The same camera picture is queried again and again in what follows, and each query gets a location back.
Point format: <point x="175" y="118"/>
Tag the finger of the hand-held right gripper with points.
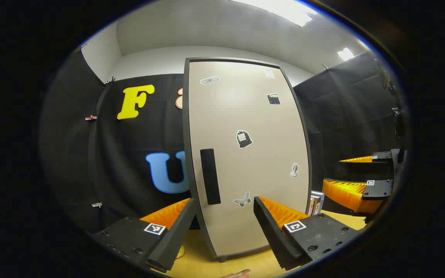
<point x="383" y="156"/>
<point x="379" y="189"/>

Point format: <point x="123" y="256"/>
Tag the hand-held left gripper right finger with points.
<point x="272" y="235"/>

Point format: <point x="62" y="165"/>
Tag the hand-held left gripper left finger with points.
<point x="176" y="239"/>

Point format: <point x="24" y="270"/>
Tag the round tan coaster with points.
<point x="180" y="251"/>

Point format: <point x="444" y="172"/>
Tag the grey cabinet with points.
<point x="185" y="116"/>

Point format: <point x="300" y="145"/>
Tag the small printed box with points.
<point x="320" y="201"/>
<point x="311" y="205"/>

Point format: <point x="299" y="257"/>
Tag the white cloth clip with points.
<point x="97" y="204"/>

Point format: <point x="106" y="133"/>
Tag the black backdrop cloth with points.
<point x="129" y="154"/>

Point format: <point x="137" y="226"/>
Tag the small ceiling light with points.
<point x="345" y="54"/>

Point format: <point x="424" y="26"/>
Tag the pink cloth clip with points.
<point x="90" y="117"/>

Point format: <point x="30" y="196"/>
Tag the black cloth clip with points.
<point x="110" y="81"/>

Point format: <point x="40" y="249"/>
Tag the long ceiling light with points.
<point x="280" y="11"/>

